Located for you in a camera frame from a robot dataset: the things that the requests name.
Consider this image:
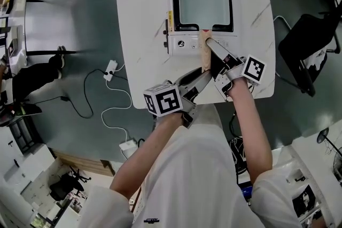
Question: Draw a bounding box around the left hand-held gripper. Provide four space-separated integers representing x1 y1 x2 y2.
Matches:
143 67 214 129

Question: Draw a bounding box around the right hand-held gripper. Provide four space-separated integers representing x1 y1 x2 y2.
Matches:
205 37 268 102

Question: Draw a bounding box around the white portable stove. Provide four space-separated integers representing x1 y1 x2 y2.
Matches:
162 0 239 57

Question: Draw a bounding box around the person's left forearm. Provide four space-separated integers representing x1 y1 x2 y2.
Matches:
109 112 188 202

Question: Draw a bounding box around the person's right forearm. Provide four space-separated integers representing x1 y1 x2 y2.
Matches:
228 78 274 187

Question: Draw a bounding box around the black and white bag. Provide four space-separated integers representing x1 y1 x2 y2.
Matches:
229 137 251 176

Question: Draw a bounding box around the white power strip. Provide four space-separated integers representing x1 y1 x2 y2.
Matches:
103 59 119 82

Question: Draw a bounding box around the person's white shirt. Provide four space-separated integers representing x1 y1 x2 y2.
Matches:
84 104 305 228

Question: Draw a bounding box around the black metal chair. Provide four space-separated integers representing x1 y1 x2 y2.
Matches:
273 11 342 97

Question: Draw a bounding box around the white power adapter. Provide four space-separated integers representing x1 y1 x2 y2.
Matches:
119 138 138 154

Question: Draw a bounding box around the white cloth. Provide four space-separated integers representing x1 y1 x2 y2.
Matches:
304 48 329 81

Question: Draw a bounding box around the blue lit screen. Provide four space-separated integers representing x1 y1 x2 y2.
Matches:
238 181 253 202

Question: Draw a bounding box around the white shelf unit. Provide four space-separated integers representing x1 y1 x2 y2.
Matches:
271 138 342 228

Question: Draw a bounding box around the black office chair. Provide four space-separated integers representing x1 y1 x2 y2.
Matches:
49 164 92 201

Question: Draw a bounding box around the white side desk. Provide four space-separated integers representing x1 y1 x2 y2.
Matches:
7 0 32 57

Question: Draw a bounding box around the long white cable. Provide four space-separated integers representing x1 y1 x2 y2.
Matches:
101 79 134 143

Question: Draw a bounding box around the black cable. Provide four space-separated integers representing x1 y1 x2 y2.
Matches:
83 68 129 119

